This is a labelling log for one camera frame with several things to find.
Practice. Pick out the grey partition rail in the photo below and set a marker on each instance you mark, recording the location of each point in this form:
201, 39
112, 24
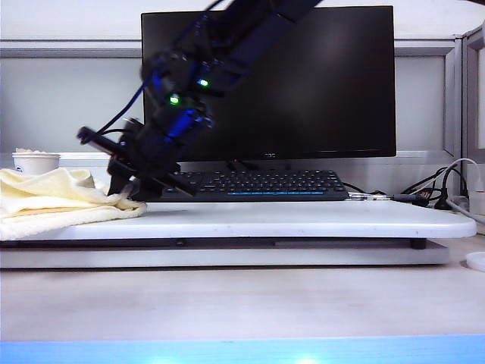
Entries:
68, 48

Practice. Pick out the grey aluminium partition post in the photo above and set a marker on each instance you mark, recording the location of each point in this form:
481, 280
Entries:
464, 95

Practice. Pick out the white paper cup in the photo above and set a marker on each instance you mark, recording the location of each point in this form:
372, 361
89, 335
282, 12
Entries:
36, 165

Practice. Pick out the cream yellow towel cloth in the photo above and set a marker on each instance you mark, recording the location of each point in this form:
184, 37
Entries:
45, 204

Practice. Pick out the black keyboard with blue strip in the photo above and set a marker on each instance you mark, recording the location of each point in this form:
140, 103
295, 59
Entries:
265, 186

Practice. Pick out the white round disc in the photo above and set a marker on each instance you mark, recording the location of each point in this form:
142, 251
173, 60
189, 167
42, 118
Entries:
476, 261

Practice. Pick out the blue lit robot base edge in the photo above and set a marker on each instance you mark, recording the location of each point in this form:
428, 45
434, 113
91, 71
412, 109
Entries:
113, 350

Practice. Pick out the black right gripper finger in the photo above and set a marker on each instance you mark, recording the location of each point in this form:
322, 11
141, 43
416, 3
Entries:
119, 182
148, 190

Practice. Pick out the white desk riser board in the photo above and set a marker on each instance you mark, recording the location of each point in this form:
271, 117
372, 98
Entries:
284, 220

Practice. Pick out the black rubber riser foot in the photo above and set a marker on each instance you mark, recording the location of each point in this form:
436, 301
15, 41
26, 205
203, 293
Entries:
418, 243

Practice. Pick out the black power plug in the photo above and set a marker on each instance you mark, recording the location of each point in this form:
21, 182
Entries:
444, 203

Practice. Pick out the black computer monitor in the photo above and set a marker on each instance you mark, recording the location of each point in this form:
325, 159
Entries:
322, 95

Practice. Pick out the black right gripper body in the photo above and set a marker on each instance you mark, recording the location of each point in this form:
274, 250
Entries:
151, 151

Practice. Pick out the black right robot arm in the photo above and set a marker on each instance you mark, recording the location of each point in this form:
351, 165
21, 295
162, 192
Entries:
257, 34

